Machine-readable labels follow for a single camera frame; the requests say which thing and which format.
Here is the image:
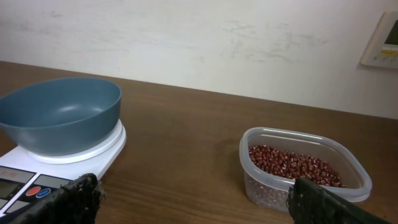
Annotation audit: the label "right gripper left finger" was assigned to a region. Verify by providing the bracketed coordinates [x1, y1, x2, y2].
[1, 173, 103, 224]

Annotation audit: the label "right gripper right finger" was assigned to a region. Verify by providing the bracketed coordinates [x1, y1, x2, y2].
[286, 178, 389, 224]

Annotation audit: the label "red adzuki beans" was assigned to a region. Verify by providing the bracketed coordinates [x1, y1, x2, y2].
[248, 145, 346, 188]

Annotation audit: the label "white digital kitchen scale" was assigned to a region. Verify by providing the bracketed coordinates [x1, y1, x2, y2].
[1, 121, 127, 217]

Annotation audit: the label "blue plastic bowl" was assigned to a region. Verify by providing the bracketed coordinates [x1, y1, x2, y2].
[1, 78, 122, 156]

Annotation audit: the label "clear plastic container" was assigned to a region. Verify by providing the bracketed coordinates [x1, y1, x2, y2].
[239, 127, 373, 212]

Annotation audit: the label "white wall control panel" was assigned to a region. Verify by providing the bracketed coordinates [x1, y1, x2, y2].
[360, 11, 397, 69]

